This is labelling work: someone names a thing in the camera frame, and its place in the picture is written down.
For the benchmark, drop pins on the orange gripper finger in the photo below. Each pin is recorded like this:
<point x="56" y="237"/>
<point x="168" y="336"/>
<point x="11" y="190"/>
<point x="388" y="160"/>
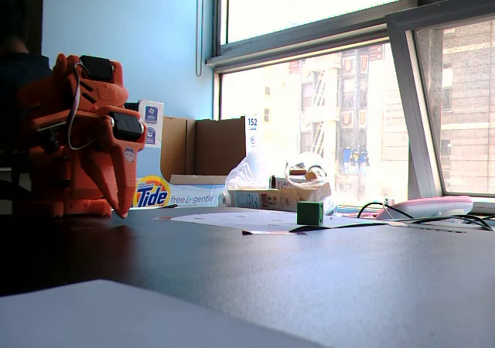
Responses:
<point x="104" y="166"/>
<point x="129" y="170"/>

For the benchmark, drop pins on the green cube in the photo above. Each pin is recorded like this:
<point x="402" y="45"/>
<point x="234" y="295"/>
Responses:
<point x="309" y="212"/>

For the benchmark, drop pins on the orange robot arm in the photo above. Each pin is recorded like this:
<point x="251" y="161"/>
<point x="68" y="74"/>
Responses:
<point x="46" y="170"/>

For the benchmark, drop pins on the white numbered grid paper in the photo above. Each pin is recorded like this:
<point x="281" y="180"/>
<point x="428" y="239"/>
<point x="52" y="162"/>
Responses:
<point x="232" y="218"/>

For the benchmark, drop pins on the Tide detergent cardboard box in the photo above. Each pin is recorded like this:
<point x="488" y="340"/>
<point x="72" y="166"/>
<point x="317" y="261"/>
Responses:
<point x="151" y="197"/>

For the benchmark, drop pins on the clear plastic bag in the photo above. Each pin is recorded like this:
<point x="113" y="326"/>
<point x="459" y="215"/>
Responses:
<point x="243" y="174"/>

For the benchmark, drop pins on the person in dark clothes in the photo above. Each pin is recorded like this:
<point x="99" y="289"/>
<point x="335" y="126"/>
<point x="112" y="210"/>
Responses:
<point x="19" y="77"/>

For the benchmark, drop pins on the printed food container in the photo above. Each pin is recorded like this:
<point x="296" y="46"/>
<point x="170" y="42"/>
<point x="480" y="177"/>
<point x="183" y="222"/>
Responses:
<point x="270" y="200"/>

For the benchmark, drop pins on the white flat board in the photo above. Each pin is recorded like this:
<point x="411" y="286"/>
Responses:
<point x="77" y="317"/>

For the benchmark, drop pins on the pink tape strip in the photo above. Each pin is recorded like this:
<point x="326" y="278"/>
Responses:
<point x="270" y="232"/>

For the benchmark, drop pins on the building outside window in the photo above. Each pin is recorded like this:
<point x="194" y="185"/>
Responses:
<point x="348" y="131"/>

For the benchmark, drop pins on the open grey window sash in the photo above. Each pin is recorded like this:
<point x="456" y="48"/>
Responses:
<point x="406" y="93"/>

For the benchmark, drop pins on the pink pencil case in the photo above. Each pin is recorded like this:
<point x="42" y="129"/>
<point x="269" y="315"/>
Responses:
<point x="425" y="205"/>

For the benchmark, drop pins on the grey window frame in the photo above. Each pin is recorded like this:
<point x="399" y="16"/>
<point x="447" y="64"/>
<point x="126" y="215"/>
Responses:
<point x="309" y="35"/>

